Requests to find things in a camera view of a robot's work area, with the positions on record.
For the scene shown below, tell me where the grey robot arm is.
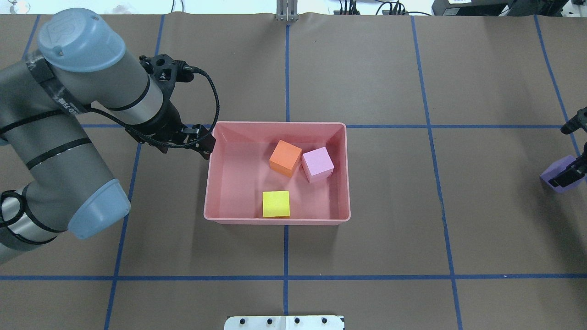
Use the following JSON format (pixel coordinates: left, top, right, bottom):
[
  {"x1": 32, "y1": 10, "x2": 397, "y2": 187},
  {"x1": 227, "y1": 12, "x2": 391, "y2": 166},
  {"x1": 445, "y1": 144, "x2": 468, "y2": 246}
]
[{"x1": 1, "y1": 8, "x2": 220, "y2": 264}]

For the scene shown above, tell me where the pink plastic bin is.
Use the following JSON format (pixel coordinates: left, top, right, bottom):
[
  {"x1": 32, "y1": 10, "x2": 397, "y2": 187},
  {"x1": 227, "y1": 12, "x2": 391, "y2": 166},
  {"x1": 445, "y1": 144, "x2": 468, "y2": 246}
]
[{"x1": 203, "y1": 121, "x2": 351, "y2": 226}]

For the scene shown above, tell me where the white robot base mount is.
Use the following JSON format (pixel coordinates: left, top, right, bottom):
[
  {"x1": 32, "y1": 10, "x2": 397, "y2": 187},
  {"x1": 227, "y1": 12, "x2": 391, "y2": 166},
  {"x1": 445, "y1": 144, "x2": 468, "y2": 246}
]
[{"x1": 224, "y1": 315, "x2": 345, "y2": 330}]

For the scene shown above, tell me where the orange foam block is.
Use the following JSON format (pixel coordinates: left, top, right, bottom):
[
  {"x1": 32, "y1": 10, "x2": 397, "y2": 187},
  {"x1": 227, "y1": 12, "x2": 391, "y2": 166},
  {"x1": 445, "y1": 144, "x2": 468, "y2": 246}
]
[{"x1": 269, "y1": 140, "x2": 302, "y2": 178}]

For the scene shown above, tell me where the purple foam block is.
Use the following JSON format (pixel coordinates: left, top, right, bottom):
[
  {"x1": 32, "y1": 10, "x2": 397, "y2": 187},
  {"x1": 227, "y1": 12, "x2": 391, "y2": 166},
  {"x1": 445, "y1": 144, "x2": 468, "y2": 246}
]
[{"x1": 539, "y1": 156, "x2": 587, "y2": 193}]

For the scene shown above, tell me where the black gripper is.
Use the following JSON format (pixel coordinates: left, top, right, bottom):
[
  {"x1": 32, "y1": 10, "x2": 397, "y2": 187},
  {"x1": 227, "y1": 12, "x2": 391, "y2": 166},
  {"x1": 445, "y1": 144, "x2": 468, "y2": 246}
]
[{"x1": 132, "y1": 54, "x2": 216, "y2": 160}]

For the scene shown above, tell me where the yellow foam block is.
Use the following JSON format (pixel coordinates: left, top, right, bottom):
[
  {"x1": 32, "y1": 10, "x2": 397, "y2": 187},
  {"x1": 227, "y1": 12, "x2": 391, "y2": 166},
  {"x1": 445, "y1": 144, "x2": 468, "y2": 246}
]
[{"x1": 262, "y1": 191, "x2": 291, "y2": 219}]

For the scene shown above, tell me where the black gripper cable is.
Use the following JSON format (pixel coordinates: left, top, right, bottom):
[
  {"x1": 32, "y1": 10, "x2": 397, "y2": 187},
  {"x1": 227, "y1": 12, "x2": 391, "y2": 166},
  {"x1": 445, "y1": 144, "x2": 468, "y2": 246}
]
[{"x1": 89, "y1": 66, "x2": 221, "y2": 149}]

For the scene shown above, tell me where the light pink foam block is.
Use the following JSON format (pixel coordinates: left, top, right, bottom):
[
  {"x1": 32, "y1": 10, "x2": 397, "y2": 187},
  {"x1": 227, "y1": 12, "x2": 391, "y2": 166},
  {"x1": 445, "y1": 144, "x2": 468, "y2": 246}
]
[{"x1": 302, "y1": 147, "x2": 335, "y2": 183}]

